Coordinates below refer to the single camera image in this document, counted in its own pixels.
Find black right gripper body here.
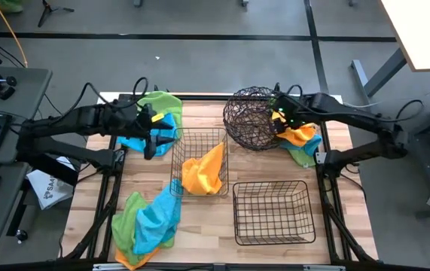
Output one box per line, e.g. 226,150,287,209
271,93,304,129

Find grey table leg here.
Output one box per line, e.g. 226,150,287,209
349,47,407,131

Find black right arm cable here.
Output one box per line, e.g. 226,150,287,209
395,99,425,121

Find black flat bar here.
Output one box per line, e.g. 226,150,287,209
17,142,80,186

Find black floor cable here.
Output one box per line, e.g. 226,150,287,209
43,93,64,116

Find round black wire basket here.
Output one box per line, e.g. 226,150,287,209
222,86,289,152

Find white paper box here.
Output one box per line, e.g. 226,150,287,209
26,156,75,211

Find white table top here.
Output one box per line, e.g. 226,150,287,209
380,0,430,72

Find green cloth bundle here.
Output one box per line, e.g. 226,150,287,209
0,0,24,14

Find white cable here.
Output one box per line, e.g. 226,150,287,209
344,81,430,109

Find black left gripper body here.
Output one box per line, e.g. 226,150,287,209
135,103,157,160

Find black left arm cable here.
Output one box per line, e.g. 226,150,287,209
48,77,150,125

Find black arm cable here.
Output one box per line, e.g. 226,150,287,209
48,77,150,125
395,99,425,121

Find silver metal bracket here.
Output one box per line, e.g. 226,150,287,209
93,263,136,271
303,265,346,271

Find rectangular black wire basket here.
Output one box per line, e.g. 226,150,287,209
232,179,316,246
169,126,230,197

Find black tripod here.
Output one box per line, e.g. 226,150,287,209
37,0,75,28

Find yellow cable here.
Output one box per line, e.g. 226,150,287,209
0,0,29,69

